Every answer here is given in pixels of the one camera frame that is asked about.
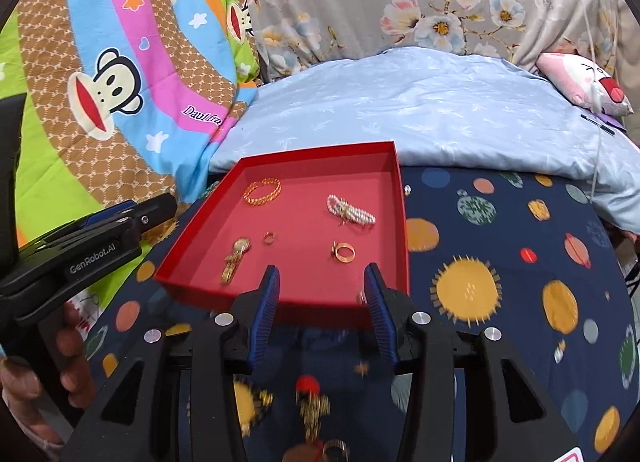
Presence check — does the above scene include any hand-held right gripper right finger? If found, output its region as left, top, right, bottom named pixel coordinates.
left=363, top=263, right=583, bottom=462

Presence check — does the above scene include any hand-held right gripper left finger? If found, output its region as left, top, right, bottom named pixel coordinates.
left=60, top=264, right=282, bottom=462

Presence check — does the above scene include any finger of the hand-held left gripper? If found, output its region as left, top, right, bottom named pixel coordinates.
left=115, top=193, right=178, bottom=247
left=47, top=200, right=138, bottom=243

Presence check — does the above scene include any gold wrist watch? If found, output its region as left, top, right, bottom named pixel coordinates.
left=220, top=237, right=252, bottom=287

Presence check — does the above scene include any red cardboard box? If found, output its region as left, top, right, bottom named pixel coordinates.
left=154, top=141, right=412, bottom=331

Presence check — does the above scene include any white pearl bracelet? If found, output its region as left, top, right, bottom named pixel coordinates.
left=326, top=194, right=377, bottom=229

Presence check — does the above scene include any gold chain bracelet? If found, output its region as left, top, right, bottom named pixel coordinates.
left=243, top=178, right=282, bottom=207

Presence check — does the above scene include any person's left hand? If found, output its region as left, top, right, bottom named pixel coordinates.
left=0, top=302, right=98, bottom=450

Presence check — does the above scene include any navy planet print bedsheet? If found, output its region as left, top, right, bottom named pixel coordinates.
left=75, top=164, right=640, bottom=462

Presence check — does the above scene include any colourful monkey print blanket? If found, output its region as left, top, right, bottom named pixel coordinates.
left=0, top=0, right=261, bottom=253

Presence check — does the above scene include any light blue quilt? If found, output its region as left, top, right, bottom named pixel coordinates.
left=210, top=46, right=640, bottom=235

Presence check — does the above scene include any pink cartoon pillow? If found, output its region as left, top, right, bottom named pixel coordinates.
left=535, top=52, right=635, bottom=117

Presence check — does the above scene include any ribbed gold ring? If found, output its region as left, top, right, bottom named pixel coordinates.
left=322, top=439, right=348, bottom=462

